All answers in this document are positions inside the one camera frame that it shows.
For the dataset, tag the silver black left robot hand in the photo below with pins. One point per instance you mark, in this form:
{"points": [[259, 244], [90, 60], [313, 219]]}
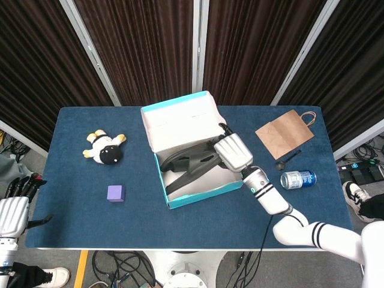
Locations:
{"points": [[12, 213]]}

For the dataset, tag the black slide sandal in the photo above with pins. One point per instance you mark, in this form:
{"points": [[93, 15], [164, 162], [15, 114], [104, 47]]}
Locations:
{"points": [[192, 157], [186, 181]]}

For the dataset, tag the light blue cardboard shoe box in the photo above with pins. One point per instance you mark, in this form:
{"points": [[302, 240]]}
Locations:
{"points": [[180, 126]]}

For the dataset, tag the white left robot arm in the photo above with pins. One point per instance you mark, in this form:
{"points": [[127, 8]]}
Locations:
{"points": [[6, 252]]}

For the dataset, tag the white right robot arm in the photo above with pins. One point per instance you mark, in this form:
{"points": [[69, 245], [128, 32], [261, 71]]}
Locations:
{"points": [[270, 198]]}

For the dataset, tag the black trouser leg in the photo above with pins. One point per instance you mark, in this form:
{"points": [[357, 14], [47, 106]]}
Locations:
{"points": [[27, 274], [373, 207]]}

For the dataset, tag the dark blue table cloth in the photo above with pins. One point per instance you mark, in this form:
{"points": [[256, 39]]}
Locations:
{"points": [[90, 222]]}

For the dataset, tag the purple cube block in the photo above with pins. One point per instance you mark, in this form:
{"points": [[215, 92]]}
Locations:
{"points": [[115, 194]]}

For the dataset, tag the white black yellow plush toy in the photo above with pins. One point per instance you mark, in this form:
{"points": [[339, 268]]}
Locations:
{"points": [[103, 148]]}

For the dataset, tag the brown corrugated partition panel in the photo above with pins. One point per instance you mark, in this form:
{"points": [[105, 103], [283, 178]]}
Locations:
{"points": [[36, 75], [354, 75], [255, 54], [144, 54]]}

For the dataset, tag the small black spoon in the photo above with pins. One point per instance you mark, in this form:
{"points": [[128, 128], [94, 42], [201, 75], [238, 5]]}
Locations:
{"points": [[281, 165]]}

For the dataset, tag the brown paper bag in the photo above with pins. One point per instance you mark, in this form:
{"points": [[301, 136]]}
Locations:
{"points": [[285, 135]]}

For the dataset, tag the blue silver soda can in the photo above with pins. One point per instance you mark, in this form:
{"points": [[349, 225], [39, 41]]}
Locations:
{"points": [[297, 179]]}

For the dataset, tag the white black sneaker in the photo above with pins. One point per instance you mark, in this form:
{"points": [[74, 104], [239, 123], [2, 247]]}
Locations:
{"points": [[352, 193]]}

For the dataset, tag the white partition frame post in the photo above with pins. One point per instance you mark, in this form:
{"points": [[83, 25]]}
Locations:
{"points": [[304, 51], [200, 45], [90, 51]]}

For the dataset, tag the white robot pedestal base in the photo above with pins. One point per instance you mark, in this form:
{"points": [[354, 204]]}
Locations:
{"points": [[186, 270]]}

